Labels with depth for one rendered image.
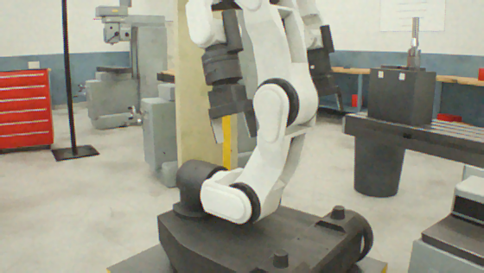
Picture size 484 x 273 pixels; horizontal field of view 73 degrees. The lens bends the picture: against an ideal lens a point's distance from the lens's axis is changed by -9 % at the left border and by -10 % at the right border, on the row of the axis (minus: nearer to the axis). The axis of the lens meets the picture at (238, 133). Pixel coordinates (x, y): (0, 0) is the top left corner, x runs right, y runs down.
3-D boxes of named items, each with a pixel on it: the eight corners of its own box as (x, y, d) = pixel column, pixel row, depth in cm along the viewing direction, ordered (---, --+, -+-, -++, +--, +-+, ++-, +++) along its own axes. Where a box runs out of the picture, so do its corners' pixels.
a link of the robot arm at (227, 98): (199, 120, 86) (189, 71, 85) (226, 116, 93) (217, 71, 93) (238, 111, 77) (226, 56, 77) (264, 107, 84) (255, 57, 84)
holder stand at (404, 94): (411, 125, 119) (416, 67, 115) (366, 115, 139) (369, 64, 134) (432, 123, 125) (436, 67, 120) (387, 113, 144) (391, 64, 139)
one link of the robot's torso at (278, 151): (212, 212, 118) (252, 75, 97) (249, 194, 133) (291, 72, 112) (246, 241, 110) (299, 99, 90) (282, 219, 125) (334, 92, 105)
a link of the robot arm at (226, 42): (194, 69, 84) (186, 23, 84) (226, 69, 92) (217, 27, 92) (230, 56, 77) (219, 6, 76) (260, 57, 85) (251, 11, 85)
